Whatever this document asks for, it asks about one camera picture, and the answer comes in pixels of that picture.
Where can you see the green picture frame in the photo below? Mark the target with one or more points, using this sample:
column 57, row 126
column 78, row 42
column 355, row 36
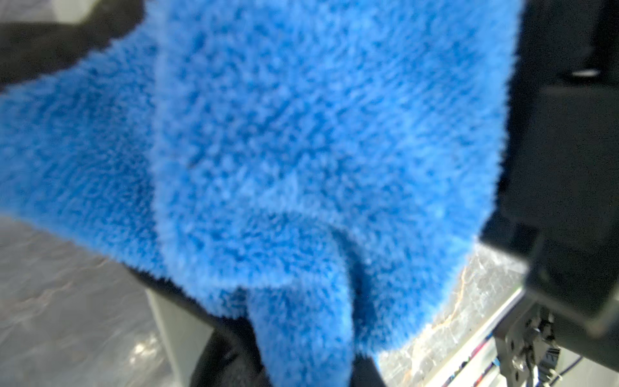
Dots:
column 184, row 336

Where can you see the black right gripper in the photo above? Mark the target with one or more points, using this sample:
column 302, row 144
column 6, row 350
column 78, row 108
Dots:
column 557, row 206

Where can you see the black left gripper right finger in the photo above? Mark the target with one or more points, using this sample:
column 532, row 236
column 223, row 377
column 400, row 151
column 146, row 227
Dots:
column 365, row 373

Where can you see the aluminium rail base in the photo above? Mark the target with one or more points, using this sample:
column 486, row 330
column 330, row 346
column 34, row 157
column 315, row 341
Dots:
column 524, row 343

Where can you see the blue microfiber cloth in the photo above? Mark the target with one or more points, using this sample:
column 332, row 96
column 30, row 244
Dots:
column 321, row 168

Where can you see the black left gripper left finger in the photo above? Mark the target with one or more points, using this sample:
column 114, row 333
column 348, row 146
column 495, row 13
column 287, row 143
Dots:
column 29, row 50

